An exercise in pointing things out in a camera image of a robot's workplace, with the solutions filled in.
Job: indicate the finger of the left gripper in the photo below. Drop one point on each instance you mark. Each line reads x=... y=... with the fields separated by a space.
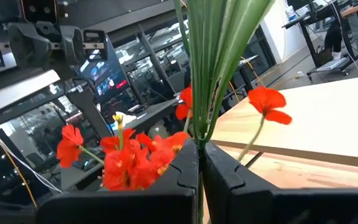
x=30 y=43
x=71 y=40

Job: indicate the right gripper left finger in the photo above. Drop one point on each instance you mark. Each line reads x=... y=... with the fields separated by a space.
x=166 y=202

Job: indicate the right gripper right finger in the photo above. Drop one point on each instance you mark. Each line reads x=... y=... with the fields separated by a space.
x=232 y=193

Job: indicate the red artificial flower bunch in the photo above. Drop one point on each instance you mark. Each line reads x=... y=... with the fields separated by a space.
x=126 y=168

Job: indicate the green grass stalk bunch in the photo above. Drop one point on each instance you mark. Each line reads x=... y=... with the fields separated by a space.
x=216 y=62

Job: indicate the wooden shelf black legs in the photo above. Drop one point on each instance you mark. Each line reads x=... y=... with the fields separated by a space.
x=322 y=118

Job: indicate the lit computer monitor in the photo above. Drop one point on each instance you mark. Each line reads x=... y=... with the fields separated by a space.
x=107 y=77

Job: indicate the grey backpack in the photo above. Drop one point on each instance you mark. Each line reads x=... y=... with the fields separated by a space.
x=158 y=130

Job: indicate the white crumpled cloth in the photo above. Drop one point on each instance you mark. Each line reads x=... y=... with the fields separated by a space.
x=127 y=119

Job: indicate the black computer keyboard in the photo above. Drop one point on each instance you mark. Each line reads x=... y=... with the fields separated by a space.
x=87 y=163

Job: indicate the low grey wheeled platform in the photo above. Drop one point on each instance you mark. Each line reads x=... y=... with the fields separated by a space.
x=328 y=67

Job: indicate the dark handbag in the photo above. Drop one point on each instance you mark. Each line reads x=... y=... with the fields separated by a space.
x=322 y=56

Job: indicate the person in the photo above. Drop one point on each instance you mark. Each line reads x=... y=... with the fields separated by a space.
x=332 y=37

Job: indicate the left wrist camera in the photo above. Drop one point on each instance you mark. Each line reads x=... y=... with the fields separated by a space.
x=39 y=11

